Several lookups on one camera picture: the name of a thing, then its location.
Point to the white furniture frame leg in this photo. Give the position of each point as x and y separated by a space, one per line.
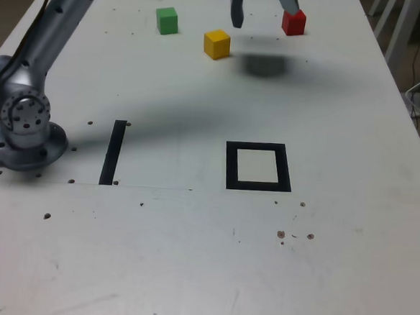
398 33
375 5

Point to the black tape square outline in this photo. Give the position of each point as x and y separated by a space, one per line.
231 166

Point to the green cube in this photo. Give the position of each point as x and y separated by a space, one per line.
167 21

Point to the black tape strip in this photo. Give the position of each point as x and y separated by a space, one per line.
112 154

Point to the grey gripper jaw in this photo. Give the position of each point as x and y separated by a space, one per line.
237 11
289 1

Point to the yellow cube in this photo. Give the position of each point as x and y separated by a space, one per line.
217 45

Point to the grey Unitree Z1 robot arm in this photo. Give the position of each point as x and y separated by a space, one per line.
61 10

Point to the red cube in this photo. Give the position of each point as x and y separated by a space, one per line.
295 25

